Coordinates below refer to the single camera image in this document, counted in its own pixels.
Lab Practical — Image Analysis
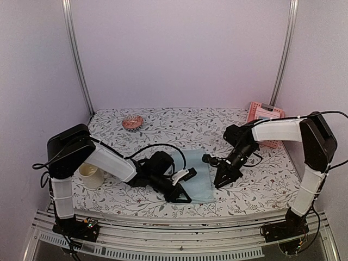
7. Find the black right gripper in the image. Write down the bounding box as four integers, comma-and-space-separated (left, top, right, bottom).
214, 144, 256, 190

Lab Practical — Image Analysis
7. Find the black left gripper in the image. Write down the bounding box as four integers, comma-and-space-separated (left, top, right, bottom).
149, 172, 191, 203

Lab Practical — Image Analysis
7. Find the pink plastic basket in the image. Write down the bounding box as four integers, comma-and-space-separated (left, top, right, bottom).
246, 101, 285, 149

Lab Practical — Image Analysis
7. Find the light blue towel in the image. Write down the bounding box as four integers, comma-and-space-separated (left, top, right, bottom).
177, 148, 214, 204

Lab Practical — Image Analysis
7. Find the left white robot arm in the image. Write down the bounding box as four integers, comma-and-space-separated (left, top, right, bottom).
47, 123, 197, 236

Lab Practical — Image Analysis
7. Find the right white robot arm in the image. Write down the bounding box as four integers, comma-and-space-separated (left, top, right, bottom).
213, 111, 338, 217

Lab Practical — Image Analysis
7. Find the cream ceramic mug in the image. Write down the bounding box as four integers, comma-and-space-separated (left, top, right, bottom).
78, 163, 105, 190

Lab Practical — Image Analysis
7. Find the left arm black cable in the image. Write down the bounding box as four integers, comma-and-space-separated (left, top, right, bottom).
32, 143, 188, 188

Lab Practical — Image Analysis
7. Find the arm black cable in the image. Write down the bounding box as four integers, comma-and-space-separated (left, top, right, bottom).
236, 110, 348, 169
32, 143, 188, 188

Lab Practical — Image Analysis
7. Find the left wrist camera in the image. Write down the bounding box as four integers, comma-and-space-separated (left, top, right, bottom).
171, 167, 197, 185

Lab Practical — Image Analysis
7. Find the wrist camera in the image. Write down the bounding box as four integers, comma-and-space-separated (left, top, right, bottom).
171, 167, 197, 185
202, 154, 222, 167

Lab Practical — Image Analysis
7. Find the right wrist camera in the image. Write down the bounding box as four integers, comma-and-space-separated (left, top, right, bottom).
202, 154, 222, 167

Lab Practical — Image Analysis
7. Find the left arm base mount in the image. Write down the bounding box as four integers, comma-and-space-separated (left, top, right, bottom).
52, 214, 100, 243

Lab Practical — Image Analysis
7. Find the right aluminium corner post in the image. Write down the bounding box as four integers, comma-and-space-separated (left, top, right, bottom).
269, 0, 299, 107

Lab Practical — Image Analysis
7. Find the aluminium corner post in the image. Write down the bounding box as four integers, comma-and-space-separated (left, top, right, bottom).
61, 0, 95, 117
269, 0, 299, 107

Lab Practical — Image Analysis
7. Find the aluminium front rail frame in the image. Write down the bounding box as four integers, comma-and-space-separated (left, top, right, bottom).
23, 208, 343, 260

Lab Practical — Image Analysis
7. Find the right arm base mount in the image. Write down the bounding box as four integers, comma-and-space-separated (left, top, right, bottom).
260, 216, 309, 243

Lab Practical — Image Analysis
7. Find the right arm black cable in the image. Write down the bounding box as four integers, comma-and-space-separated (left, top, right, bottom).
236, 110, 348, 169

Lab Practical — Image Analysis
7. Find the left aluminium corner post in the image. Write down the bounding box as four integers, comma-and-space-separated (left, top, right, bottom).
61, 0, 95, 117

